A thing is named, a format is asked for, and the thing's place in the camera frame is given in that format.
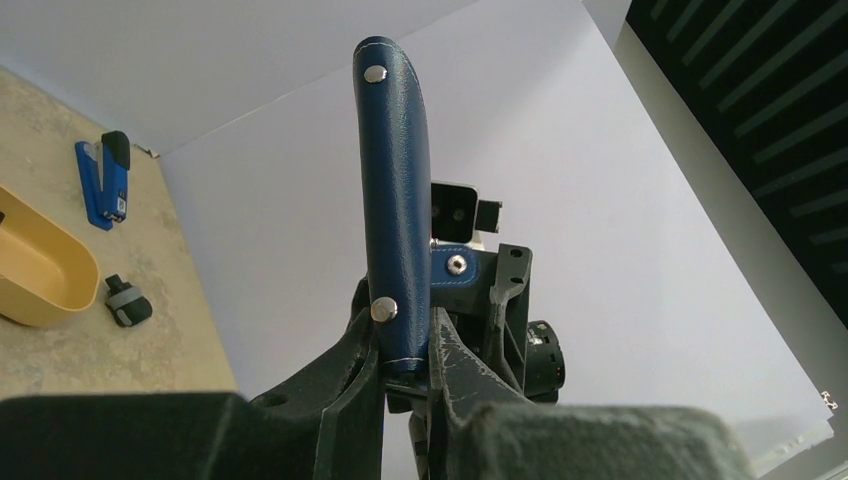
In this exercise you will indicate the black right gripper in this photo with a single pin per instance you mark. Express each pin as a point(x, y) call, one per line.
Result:
point(491, 318)

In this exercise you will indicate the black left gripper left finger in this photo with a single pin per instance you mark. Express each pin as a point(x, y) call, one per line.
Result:
point(332, 408)

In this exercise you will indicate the blue stapler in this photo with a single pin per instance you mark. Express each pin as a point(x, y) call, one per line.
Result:
point(103, 170)

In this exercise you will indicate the navy blue card holder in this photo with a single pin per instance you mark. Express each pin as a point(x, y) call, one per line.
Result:
point(402, 266)

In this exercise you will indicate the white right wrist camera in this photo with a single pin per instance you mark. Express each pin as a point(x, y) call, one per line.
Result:
point(458, 213)

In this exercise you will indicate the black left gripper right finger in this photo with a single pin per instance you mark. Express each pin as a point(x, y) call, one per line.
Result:
point(466, 405)

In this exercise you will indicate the small black marker cap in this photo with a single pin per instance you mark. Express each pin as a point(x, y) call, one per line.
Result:
point(126, 302)

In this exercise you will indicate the tan oval tray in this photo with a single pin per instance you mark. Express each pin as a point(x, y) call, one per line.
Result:
point(46, 273)

